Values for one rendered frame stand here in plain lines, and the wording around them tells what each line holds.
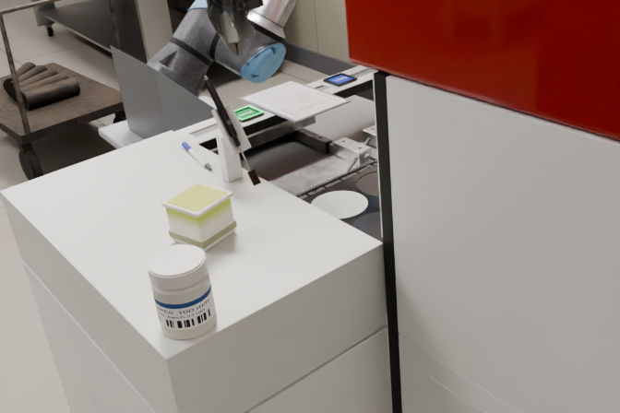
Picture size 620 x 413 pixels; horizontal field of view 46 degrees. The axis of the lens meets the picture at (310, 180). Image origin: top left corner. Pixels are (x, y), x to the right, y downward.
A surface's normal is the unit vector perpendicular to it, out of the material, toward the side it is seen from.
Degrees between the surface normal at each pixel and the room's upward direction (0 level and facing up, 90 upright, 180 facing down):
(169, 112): 90
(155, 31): 90
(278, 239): 0
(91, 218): 0
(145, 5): 90
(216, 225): 90
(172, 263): 0
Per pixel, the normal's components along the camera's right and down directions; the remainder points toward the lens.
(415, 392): -0.78, 0.35
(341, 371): 0.62, 0.31
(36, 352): -0.09, -0.89
